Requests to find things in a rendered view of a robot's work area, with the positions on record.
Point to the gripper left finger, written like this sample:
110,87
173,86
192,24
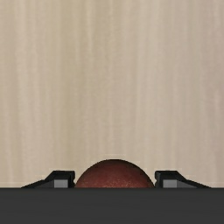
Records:
59,179

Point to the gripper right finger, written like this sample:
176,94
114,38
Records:
169,180

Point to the dark red peach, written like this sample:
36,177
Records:
114,175

